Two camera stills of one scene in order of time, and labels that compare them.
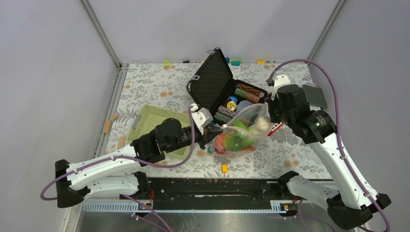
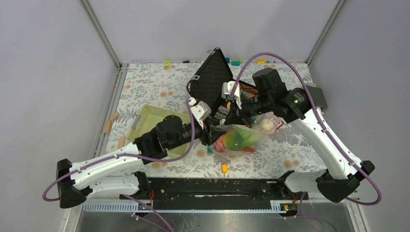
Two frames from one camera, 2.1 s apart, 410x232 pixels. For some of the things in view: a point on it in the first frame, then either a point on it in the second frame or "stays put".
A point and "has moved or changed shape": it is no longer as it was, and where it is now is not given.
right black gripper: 271,103 to 234,117
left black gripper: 205,137 stays put
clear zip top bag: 238,136 has moved or changed shape
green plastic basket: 150,117 stays put
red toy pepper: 219,147 stays put
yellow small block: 225,168 stays put
